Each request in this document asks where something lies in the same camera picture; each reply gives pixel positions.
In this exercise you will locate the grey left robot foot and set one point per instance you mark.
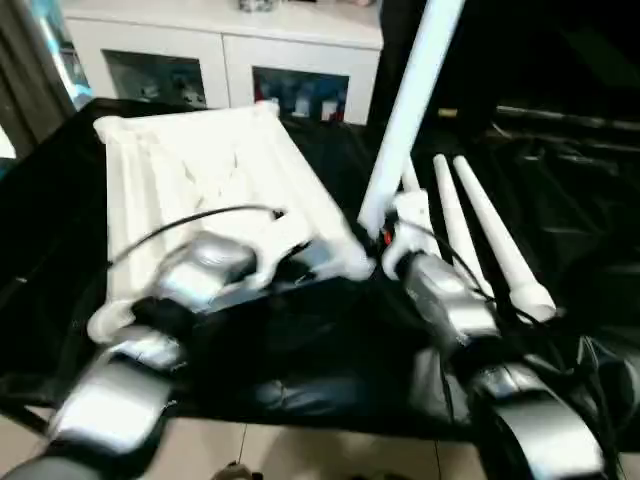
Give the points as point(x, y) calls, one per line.
point(230, 471)

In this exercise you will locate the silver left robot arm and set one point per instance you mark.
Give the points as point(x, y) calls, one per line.
point(150, 330)

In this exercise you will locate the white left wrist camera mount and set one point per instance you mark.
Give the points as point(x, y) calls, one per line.
point(280, 245)

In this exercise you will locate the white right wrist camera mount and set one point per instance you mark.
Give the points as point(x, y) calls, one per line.
point(410, 225)

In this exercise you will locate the black metal bar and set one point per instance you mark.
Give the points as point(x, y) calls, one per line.
point(570, 116)

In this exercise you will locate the black mat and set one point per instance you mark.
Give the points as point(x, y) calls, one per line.
point(330, 360)

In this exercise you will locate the white cabinet with glass doors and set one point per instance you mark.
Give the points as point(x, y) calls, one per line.
point(220, 45)

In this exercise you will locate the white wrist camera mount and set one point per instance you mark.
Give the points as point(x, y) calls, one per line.
point(280, 245)
point(410, 225)

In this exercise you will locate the grey curtain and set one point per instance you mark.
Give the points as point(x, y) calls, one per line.
point(30, 70)

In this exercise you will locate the white plastic table leg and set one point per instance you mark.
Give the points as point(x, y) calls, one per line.
point(500, 240)
point(455, 220)
point(415, 100)
point(410, 178)

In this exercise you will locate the small gold tag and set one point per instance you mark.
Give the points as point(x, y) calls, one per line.
point(450, 113)

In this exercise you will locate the white plastic table top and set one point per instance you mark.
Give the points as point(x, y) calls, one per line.
point(200, 170)

